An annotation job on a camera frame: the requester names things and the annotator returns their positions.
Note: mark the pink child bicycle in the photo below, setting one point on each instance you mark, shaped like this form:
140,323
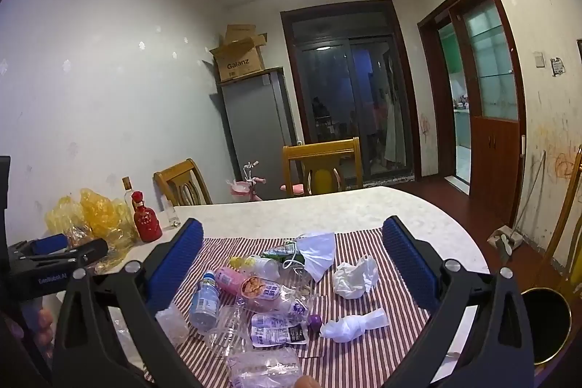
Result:
246,188

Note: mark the wooden chair middle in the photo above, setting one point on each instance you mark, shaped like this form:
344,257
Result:
320,164

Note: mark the brown kitchen door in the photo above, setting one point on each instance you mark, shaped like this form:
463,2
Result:
480,32

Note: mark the clear yellow cap bottle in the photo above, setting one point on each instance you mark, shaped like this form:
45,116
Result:
262,267

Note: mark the clear plastic cup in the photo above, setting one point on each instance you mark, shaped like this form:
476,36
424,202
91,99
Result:
230,335

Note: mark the person's left hand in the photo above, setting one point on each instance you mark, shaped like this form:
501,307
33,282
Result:
39,320

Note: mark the red white striped cloth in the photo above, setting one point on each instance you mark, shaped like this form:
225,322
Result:
365,362

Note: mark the wooden chair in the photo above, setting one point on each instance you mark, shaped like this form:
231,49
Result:
183,184
320,164

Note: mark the dark sliding glass door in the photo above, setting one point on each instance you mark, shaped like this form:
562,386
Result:
352,79

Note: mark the purple white snack wrapper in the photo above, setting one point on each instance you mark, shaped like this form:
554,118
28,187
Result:
276,329

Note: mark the blue label plastic bottle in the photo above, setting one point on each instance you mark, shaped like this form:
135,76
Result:
205,304

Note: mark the dustpan on floor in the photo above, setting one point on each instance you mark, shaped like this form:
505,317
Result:
506,240

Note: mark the bread picture plastic wrapper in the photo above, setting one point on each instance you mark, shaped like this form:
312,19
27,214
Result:
263,296

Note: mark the white light switch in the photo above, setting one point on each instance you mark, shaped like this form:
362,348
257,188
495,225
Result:
539,59

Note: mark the green snack bag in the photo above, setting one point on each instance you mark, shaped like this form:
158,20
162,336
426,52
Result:
288,255

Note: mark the Galanz cardboard box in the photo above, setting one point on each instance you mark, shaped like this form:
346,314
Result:
239,54

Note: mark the small purple cap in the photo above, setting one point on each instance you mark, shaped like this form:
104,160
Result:
314,322

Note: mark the clear glass liquor bottle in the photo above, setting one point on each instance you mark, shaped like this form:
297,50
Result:
128,191

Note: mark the grey refrigerator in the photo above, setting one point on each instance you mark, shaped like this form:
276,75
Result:
261,125

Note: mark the clear plastic wrapper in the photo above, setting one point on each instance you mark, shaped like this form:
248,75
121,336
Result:
269,368

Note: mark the wooden chair left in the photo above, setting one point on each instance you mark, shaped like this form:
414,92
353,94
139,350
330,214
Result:
183,184

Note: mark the black gold rim trash bin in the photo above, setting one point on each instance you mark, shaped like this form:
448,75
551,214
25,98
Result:
550,322

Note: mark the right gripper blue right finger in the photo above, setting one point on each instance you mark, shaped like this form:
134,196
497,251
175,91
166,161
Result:
498,351

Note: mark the twisted white tissue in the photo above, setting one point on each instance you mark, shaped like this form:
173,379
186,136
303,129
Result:
352,327

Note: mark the wall sticker paper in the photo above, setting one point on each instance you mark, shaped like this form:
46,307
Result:
557,66

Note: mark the red ceramic liquor bottle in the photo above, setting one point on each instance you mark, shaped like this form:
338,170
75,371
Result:
145,219

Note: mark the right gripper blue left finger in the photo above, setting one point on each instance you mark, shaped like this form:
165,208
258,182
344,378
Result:
87,351

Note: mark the yellow plastic bag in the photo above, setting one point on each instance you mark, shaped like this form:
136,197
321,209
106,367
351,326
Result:
94,216

